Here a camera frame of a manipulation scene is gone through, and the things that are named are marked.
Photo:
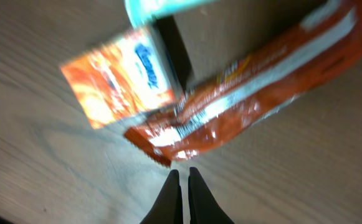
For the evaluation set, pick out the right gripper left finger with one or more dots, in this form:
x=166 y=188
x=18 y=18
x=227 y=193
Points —
x=168 y=206

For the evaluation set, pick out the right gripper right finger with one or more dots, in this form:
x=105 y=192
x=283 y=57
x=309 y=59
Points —
x=203 y=207

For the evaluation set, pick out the red Top snack bar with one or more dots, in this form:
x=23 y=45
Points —
x=324 y=44

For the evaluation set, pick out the small orange carton box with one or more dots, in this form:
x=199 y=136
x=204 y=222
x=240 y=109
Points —
x=136 y=72

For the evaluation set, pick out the light blue wipes pack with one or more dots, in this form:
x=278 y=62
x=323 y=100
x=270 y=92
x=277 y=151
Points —
x=141 y=12

